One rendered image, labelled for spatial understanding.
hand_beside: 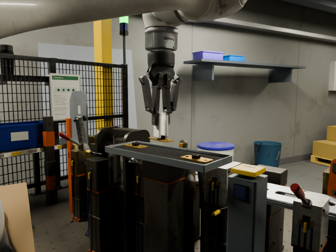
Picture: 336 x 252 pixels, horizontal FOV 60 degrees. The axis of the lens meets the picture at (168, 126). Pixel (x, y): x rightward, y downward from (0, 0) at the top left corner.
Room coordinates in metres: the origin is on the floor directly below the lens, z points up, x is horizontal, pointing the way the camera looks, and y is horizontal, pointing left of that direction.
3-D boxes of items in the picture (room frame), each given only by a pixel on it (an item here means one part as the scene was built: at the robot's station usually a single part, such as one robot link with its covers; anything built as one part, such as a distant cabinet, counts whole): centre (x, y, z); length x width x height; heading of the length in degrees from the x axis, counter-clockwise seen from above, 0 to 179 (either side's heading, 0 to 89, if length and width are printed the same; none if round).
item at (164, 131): (0.82, 0.01, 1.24); 0.03 x 0.01 x 0.07; 34
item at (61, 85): (1.96, 0.69, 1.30); 0.23 x 0.02 x 0.31; 140
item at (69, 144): (1.48, 0.51, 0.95); 0.03 x 0.01 x 0.50; 50
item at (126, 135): (1.14, 0.18, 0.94); 0.18 x 0.13 x 0.49; 50
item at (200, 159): (0.74, -0.07, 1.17); 0.08 x 0.04 x 0.01; 47
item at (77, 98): (1.71, 0.52, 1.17); 0.12 x 0.01 x 0.34; 140
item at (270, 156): (4.50, -1.55, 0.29); 0.48 x 0.44 x 0.58; 121
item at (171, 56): (0.82, 0.02, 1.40); 0.08 x 0.07 x 0.09; 124
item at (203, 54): (3.93, -0.53, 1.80); 0.35 x 0.24 x 0.11; 121
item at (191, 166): (0.83, 0.01, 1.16); 0.37 x 0.14 x 0.02; 50
